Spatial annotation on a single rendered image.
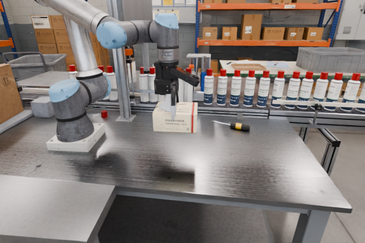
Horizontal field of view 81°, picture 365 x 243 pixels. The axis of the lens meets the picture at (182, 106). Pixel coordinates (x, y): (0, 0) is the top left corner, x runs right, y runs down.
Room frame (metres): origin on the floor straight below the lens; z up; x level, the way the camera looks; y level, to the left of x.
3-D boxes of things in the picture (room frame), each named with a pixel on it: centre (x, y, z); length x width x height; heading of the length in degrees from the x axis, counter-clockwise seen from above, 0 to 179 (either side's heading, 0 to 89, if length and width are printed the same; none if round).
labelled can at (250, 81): (1.14, -0.37, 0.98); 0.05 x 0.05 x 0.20
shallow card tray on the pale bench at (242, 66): (2.48, -0.76, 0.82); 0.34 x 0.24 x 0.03; 91
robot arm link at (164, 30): (0.76, 0.05, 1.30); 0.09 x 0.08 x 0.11; 63
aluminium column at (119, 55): (1.08, 0.31, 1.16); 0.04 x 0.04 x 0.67; 83
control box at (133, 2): (1.13, 0.24, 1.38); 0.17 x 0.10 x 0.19; 138
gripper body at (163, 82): (0.76, 0.05, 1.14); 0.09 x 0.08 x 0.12; 85
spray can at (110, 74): (1.24, 0.42, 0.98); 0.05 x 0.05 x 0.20
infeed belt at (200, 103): (1.23, 0.34, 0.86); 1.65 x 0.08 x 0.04; 83
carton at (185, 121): (0.76, 0.02, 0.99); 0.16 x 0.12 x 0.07; 85
